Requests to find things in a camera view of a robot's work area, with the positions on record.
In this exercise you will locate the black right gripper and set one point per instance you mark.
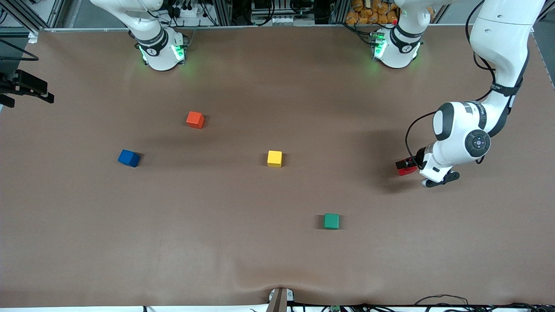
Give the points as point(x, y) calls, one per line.
point(25, 82)

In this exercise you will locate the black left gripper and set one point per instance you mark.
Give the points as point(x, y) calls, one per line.
point(420, 156)

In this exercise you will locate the red wooden block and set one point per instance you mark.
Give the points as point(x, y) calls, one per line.
point(407, 172)

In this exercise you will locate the blue wooden block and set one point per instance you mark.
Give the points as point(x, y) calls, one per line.
point(128, 158)

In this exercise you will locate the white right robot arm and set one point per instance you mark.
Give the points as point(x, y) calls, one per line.
point(160, 56)

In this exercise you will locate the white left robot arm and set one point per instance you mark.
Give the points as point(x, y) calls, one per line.
point(498, 43)

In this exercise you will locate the green wooden block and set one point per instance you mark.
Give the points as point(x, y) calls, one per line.
point(331, 221)

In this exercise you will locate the yellow wooden block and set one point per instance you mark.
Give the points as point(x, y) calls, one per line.
point(274, 158)

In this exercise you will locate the orange snack bags pile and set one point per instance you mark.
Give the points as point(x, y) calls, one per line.
point(373, 12)

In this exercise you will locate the orange wooden block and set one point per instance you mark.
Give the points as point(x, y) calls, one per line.
point(195, 120)

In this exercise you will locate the white power strip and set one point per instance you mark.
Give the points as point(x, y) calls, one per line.
point(185, 11)

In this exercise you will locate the black equipment with white terminals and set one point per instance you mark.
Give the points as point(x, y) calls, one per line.
point(282, 19)

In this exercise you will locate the aluminium frame profile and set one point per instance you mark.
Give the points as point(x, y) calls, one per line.
point(223, 12)
point(26, 15)
point(339, 11)

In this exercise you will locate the grey camera mount clamp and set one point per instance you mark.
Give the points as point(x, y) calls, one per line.
point(281, 300)

